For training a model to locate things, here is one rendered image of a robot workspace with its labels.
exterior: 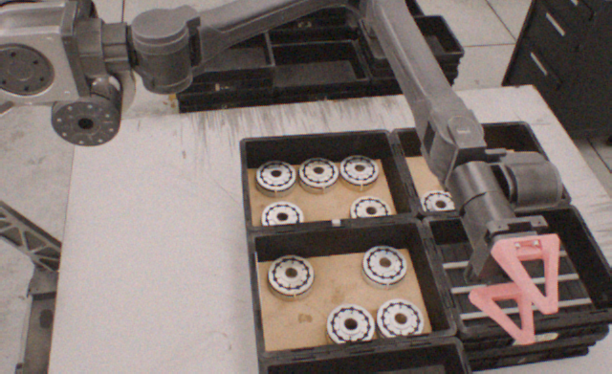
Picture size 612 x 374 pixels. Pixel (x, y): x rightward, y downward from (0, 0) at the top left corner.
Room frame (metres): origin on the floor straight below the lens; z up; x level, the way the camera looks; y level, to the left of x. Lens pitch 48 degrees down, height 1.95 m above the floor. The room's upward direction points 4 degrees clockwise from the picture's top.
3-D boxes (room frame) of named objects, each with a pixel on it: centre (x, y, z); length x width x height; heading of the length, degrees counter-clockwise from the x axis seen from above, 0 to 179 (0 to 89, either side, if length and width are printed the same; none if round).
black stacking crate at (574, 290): (0.72, -0.49, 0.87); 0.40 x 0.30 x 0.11; 101
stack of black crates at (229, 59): (1.89, 0.39, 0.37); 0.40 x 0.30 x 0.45; 104
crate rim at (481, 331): (0.72, -0.49, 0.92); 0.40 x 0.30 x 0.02; 101
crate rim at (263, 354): (0.64, -0.10, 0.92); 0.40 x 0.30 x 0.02; 101
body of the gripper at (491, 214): (0.38, -0.21, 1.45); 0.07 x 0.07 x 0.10; 13
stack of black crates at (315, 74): (1.99, 0.00, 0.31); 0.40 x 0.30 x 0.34; 104
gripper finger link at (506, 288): (0.31, -0.23, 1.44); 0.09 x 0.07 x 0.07; 13
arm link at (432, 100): (0.70, -0.14, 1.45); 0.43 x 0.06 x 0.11; 13
